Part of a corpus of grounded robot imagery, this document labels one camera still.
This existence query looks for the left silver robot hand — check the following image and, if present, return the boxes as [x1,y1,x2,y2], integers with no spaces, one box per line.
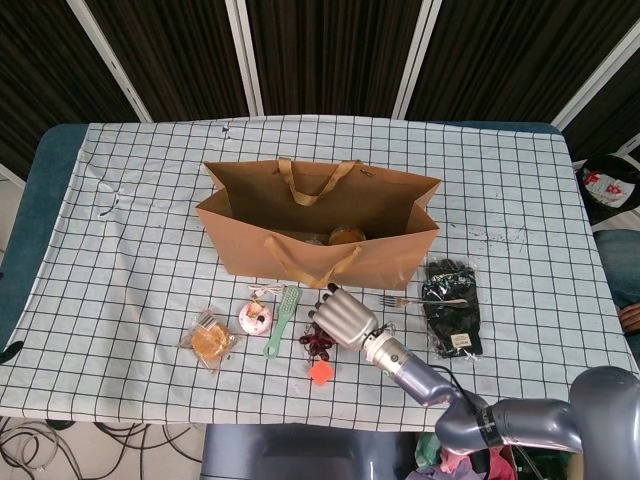
[0,340,25,366]

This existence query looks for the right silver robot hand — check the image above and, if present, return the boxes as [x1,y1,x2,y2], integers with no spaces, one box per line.
[308,283,379,351]

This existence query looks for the dark red grape bunch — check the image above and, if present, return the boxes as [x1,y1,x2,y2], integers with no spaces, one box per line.
[298,322,335,361]

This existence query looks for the clear jar orange contents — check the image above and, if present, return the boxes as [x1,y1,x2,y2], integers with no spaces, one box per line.
[328,226,367,247]

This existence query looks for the pink toy cake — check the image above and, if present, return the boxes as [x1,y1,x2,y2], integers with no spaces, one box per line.
[238,299,274,337]

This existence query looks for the round bun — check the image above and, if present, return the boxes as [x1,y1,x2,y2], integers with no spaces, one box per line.
[179,309,244,374]

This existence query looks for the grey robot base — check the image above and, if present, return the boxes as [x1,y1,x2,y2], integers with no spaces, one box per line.
[202,423,419,480]

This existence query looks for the brown paper shopping bag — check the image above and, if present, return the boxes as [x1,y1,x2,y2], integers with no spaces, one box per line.
[194,157,442,291]

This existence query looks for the orange cube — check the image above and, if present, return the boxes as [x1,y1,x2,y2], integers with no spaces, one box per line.
[307,360,334,387]

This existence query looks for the metal fork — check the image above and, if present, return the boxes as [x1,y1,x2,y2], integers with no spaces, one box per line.
[380,294,469,307]

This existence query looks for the packaged black gloves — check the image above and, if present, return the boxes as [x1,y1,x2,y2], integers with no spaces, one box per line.
[419,258,485,360]

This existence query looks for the white checkered tablecloth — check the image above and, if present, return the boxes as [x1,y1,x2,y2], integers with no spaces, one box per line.
[0,115,634,432]

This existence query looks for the teal padded table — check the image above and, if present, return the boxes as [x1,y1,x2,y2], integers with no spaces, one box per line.
[0,119,640,416]

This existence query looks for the pink cloth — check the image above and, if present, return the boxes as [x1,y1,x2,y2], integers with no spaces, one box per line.
[439,446,516,480]

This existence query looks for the dark green cloth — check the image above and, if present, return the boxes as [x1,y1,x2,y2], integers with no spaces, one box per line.
[519,448,581,480]

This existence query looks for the person's jeans leg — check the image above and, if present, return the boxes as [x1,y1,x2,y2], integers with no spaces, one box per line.
[594,229,640,307]

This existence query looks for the green handled brush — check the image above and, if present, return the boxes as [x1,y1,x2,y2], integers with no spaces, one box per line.
[262,284,302,359]

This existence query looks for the white cable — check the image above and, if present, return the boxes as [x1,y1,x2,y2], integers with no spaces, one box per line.
[248,282,285,301]

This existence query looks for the black floor cables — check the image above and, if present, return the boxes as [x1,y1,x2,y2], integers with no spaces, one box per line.
[0,417,206,480]

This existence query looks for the white partition post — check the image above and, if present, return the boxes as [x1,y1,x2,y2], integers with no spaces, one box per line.
[392,0,441,119]
[552,19,640,131]
[67,0,154,124]
[224,0,265,116]

